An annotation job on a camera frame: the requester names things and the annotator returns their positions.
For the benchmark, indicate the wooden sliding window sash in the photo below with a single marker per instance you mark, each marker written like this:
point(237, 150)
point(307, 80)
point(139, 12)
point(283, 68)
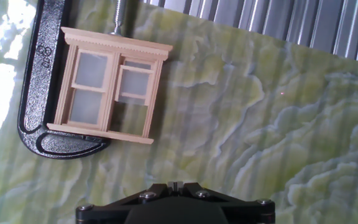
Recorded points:
point(134, 82)

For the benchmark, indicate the wooden miniature window frame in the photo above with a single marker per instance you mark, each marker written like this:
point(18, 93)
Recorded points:
point(113, 43)

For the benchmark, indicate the green marble pattern mat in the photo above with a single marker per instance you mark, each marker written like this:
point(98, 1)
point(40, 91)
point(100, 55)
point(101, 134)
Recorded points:
point(228, 140)

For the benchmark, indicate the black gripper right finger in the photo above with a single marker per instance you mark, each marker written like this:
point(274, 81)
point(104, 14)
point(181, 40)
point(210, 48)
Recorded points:
point(250, 213)

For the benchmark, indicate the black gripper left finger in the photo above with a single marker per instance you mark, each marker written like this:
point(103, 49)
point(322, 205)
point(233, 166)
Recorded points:
point(104, 211)

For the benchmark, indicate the black metal C-clamp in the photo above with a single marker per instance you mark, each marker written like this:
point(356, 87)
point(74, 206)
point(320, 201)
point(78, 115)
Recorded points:
point(39, 77)

